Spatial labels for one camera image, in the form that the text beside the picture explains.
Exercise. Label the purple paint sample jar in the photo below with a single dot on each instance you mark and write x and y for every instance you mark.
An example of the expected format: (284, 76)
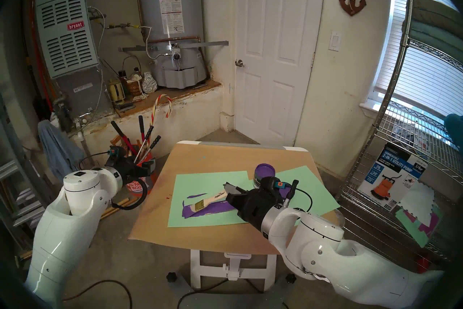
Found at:
(264, 171)

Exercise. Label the brown paper covered table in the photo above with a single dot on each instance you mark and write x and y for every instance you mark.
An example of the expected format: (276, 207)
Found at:
(217, 160)

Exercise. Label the silver door knob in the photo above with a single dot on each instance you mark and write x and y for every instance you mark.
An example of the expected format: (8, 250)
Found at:
(239, 63)

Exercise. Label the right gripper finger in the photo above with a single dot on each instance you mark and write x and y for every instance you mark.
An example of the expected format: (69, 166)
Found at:
(234, 187)
(231, 199)

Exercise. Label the orange plastic bucket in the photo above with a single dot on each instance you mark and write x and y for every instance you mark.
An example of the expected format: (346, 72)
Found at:
(135, 187)

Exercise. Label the aluminium foil wrapped bundle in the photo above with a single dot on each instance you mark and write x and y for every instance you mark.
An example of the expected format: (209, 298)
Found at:
(149, 83)

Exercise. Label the plywood heater platform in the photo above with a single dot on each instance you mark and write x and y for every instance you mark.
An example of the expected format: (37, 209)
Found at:
(181, 93)

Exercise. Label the yellow coated gas pipe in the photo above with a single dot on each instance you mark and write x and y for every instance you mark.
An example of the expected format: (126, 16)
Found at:
(123, 26)

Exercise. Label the flat wooden slat board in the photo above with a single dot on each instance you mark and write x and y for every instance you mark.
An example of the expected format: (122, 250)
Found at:
(209, 208)

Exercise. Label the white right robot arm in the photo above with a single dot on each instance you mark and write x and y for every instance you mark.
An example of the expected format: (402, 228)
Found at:
(343, 261)

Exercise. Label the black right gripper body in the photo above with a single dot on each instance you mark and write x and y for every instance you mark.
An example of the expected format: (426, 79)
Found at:
(257, 205)

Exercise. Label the utility pump cardboard box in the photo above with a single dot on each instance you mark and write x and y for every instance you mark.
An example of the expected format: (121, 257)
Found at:
(392, 174)

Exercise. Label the striped candy cane decoration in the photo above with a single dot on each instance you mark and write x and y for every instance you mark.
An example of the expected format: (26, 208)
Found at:
(156, 105)

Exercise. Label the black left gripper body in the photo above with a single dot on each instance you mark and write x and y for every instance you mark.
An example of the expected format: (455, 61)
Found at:
(124, 167)

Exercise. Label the white wall light switch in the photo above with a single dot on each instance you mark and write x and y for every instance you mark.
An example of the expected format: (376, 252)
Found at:
(335, 42)

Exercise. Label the white scalloped paper sheet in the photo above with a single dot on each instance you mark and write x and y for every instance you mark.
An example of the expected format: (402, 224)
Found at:
(417, 203)

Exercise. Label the grey water heater tank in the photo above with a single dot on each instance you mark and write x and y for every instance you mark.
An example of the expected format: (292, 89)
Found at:
(171, 47)

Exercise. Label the brown wicker basket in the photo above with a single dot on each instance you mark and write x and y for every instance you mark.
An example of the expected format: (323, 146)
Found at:
(133, 87)

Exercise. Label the white panel door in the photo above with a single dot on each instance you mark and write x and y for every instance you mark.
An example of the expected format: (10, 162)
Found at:
(278, 58)

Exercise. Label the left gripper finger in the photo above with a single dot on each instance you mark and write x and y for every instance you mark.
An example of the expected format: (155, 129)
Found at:
(146, 168)

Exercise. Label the aluminium ladder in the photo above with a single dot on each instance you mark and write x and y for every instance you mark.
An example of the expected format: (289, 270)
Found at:
(11, 170)

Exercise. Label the blue hanging cloth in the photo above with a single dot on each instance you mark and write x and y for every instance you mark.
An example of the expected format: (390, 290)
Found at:
(58, 150)

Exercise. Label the teal cloth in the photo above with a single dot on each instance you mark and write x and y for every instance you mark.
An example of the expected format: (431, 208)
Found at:
(455, 131)

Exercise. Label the grey Bryant furnace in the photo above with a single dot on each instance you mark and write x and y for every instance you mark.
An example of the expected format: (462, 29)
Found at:
(67, 40)

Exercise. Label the white window blinds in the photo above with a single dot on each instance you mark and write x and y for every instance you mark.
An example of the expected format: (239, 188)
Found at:
(430, 76)

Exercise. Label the coloured paper stack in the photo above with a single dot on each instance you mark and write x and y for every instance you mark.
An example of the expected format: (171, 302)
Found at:
(416, 228)

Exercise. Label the green seat cushion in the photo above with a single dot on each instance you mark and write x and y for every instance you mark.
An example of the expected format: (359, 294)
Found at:
(434, 9)
(434, 38)

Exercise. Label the mint green paper sheet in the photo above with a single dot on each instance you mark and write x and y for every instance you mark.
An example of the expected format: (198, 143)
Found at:
(202, 183)
(311, 188)

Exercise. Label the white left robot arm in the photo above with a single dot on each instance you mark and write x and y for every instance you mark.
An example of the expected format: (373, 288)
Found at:
(68, 228)

